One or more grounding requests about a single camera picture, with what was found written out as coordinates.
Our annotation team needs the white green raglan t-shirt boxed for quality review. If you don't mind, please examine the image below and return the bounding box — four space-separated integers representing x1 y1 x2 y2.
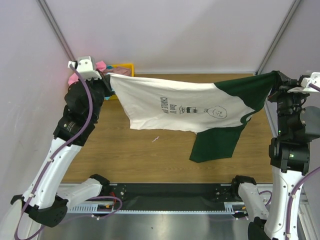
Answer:
110 71 280 163

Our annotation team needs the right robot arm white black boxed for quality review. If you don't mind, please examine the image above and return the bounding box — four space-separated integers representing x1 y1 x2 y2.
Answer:
230 72 320 240

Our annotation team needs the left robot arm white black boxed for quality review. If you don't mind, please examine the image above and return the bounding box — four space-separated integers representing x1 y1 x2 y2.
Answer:
11 75 114 228

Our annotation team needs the yellow plastic bin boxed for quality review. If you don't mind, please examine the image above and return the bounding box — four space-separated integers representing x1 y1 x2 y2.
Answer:
106 63 135 101

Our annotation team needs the cyan t-shirt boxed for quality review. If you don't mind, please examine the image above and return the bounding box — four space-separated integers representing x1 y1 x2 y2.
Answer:
103 65 115 101

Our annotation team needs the pink t-shirt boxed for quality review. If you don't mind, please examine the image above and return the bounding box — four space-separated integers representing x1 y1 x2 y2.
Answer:
75 60 107 80

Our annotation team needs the mauve t-shirt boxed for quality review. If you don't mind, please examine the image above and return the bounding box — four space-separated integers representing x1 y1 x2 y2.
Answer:
112 66 132 77

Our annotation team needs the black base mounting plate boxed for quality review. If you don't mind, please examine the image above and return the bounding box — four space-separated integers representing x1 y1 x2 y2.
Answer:
110 187 241 206

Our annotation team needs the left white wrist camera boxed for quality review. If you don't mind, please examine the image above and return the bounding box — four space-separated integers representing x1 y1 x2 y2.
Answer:
67 56 102 81

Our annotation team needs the left aluminium frame post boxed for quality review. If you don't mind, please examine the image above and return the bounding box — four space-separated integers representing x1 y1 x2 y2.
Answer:
36 0 76 61

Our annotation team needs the aluminium frame post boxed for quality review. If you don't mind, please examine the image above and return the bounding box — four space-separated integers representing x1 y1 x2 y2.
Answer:
254 0 302 75
36 0 76 61

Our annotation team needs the right aluminium frame post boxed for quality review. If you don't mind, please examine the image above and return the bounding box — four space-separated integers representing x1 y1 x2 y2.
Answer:
254 0 302 75

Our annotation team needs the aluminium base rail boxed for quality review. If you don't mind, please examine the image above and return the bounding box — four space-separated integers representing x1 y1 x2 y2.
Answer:
57 183 311 204

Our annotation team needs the white slotted cable duct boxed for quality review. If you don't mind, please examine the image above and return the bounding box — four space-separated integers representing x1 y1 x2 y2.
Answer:
67 201 247 215

